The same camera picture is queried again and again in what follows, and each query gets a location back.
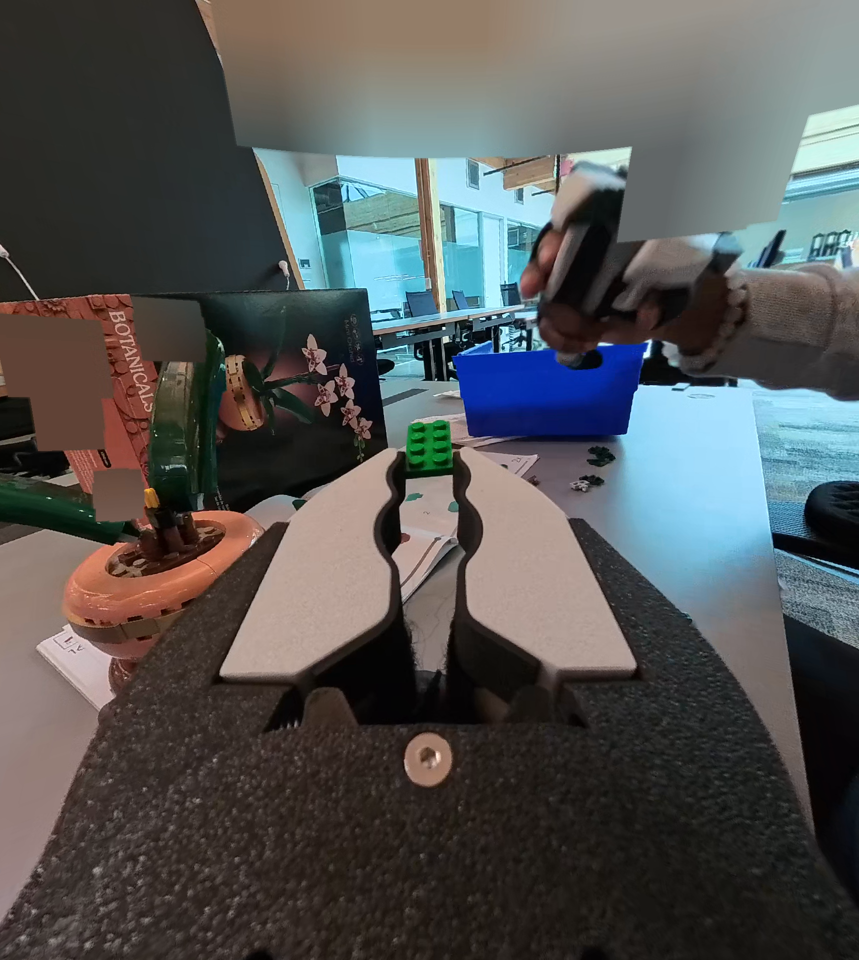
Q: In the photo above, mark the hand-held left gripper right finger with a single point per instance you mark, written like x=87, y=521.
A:
x=542, y=592

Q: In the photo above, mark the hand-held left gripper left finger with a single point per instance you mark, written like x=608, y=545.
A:
x=309, y=585

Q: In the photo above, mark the blue plastic bin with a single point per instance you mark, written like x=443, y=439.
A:
x=549, y=405

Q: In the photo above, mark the green toy brick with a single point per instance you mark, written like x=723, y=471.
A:
x=429, y=446

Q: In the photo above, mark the grey desk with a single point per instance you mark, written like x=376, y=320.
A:
x=662, y=525

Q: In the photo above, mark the long office desk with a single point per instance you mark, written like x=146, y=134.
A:
x=437, y=319

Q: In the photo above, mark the person's right hand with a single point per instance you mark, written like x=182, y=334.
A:
x=572, y=326

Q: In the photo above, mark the dark office chair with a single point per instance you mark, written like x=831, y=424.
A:
x=512, y=295

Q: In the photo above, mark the white instruction booklet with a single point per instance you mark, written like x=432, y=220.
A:
x=420, y=551

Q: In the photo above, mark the wooden pillar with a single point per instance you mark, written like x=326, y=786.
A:
x=429, y=225

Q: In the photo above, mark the blue office chair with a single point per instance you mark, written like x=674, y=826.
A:
x=420, y=304

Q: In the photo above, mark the orchid building set box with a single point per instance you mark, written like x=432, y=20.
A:
x=287, y=315

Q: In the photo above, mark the black mesh office chair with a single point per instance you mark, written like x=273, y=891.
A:
x=857, y=510

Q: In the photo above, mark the black wall panel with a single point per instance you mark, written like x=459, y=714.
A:
x=99, y=150

